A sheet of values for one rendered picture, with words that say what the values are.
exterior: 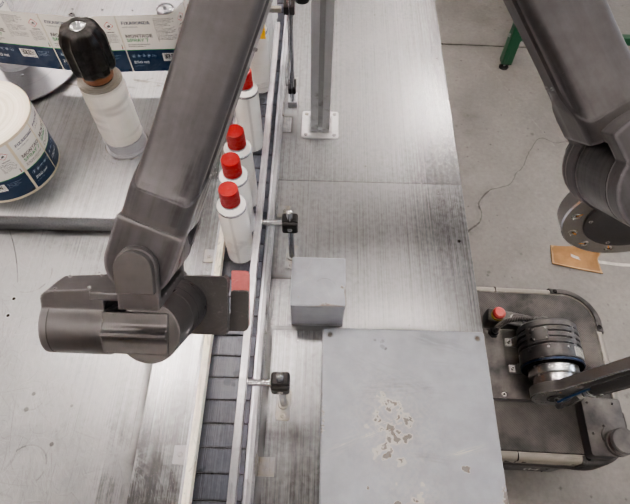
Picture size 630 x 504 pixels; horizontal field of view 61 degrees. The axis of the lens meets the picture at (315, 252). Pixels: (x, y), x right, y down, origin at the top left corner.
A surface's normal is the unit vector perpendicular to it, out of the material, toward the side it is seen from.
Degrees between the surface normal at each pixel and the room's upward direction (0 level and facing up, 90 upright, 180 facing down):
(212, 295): 39
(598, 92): 44
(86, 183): 0
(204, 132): 52
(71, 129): 0
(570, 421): 0
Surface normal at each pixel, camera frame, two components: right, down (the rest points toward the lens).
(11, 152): 0.72, 0.60
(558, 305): 0.01, -0.51
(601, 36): 0.00, 0.29
